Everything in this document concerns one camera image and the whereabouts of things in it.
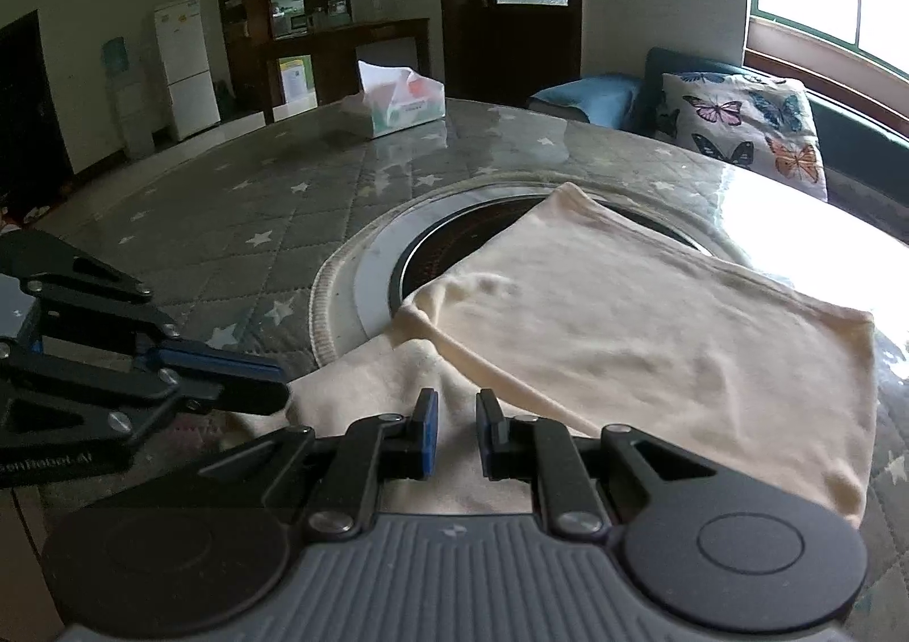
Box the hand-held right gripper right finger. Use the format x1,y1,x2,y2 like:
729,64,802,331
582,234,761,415
474,388,803,538

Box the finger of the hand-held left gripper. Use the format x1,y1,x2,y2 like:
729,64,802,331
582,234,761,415
0,342,294,457
0,230,286,378

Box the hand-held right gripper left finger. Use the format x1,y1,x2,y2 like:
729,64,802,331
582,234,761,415
92,388,440,538

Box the cream pants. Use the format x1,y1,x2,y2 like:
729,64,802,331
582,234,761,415
226,182,876,533

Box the round black induction cooktop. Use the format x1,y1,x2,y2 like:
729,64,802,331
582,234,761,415
310,184,718,366

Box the white water dispenser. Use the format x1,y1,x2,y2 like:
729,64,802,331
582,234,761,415
101,37,155,161

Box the green and white poster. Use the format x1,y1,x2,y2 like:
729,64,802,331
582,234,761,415
277,56,311,103

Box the white refrigerator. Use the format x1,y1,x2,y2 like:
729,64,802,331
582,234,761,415
155,0,221,142

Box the white tissue box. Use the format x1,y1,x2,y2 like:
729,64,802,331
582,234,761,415
339,60,448,140

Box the dark wooden display cabinet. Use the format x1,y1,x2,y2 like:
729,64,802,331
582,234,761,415
213,0,433,124

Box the blue cushion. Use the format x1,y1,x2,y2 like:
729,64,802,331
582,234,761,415
527,74,640,130

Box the dark wooden door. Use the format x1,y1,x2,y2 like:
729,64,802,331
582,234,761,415
436,0,585,107

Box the butterfly print pillow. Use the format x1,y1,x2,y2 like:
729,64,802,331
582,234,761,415
657,70,831,203

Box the teal sofa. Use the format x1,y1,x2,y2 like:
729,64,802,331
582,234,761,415
527,45,909,203

